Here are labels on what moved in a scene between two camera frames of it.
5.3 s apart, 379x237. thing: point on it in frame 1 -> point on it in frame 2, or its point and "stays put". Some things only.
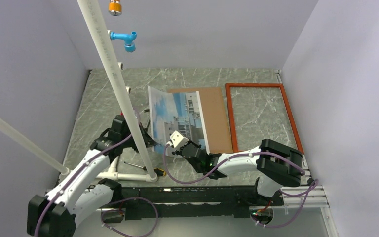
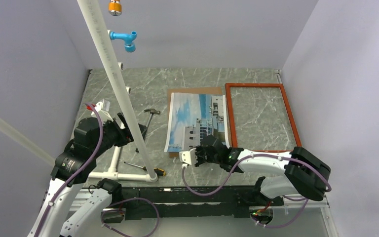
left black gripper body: (130, 142) -> (114, 135)
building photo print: (176, 119) -> (194, 117)
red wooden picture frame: (231, 113) stays put
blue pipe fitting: (130, 46) stays put
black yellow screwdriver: (160, 172) stays put
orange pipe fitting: (115, 8) stays put
